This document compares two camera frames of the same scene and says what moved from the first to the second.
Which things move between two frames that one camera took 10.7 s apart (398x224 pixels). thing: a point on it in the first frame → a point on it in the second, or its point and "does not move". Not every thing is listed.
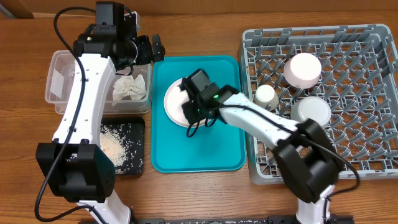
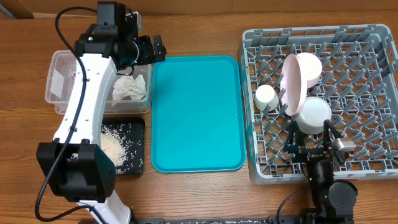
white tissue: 127,86 does not move
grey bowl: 311,107 does not move
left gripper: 147,55 does not move
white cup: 266,97 does not move
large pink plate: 174,99 → 293,85
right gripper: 196,112 → 305,152
